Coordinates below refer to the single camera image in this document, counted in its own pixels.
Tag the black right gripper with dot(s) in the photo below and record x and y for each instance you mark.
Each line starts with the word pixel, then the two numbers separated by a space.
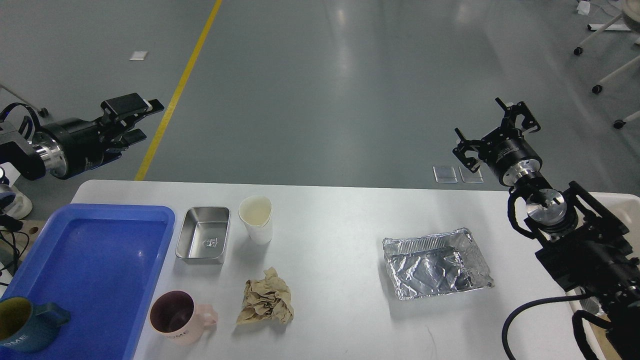
pixel 505 151

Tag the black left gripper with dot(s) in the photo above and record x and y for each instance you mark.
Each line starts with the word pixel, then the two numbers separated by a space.
pixel 73 146

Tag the stainless steel rectangular tin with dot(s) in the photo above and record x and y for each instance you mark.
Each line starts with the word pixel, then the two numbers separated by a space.
pixel 203 235

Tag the pink ceramic mug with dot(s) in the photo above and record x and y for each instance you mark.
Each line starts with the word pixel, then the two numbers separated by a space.
pixel 178 317

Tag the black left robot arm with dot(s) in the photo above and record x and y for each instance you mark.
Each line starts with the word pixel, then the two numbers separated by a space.
pixel 16 143

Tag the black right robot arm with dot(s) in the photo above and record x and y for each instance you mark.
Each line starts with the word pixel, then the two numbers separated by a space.
pixel 583 244

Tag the clear floor plate right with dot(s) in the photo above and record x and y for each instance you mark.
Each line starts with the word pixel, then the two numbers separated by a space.
pixel 468 176

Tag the clear floor plate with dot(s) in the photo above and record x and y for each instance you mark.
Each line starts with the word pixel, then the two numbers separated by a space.
pixel 445 174
pixel 468 176

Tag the clear floor plate left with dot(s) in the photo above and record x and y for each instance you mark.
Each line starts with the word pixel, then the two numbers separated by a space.
pixel 445 174

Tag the white paper on floor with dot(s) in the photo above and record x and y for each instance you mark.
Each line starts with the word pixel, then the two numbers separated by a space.
pixel 139 55

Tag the rolling stand leg left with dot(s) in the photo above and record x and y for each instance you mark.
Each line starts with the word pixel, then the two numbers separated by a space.
pixel 42 111

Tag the aluminium foil tray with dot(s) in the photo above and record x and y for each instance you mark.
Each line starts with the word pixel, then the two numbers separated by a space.
pixel 435 265

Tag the blue plastic tray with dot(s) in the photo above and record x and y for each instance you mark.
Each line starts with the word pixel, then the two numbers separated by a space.
pixel 101 262

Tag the white paper cup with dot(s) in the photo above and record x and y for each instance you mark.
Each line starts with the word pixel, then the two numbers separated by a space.
pixel 255 212

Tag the beige waste bin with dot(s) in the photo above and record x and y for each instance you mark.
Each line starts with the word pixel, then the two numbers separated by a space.
pixel 626 207

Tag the dark teal mug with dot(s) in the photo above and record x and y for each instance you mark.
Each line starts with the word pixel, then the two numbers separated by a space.
pixel 26 327

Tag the crumpled brown paper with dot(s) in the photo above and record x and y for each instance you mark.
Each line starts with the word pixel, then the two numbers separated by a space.
pixel 266 299

